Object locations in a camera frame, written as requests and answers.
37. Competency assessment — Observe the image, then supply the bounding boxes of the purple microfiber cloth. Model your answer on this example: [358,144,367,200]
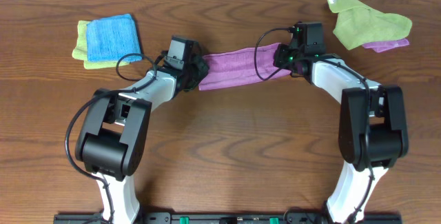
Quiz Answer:
[198,43,279,91]

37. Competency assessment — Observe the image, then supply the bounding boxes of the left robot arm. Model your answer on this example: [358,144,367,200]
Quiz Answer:
[68,52,209,223]

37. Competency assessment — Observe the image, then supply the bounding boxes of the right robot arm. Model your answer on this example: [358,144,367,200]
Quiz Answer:
[274,44,409,223]

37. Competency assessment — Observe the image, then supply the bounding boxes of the green crumpled cloth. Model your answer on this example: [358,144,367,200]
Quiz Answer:
[327,0,413,50]

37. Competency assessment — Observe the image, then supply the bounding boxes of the green folded cloth under blue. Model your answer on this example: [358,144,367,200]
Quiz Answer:
[72,20,136,70]

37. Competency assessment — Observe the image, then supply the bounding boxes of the left black cable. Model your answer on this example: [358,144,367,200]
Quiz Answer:
[64,53,166,223]

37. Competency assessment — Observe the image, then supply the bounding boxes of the black cable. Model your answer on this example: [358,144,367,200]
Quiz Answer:
[64,53,166,223]
[254,26,376,223]

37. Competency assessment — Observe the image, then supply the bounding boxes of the right black cable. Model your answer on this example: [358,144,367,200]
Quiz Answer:
[254,26,376,223]

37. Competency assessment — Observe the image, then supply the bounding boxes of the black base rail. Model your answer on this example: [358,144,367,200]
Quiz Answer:
[53,212,403,224]

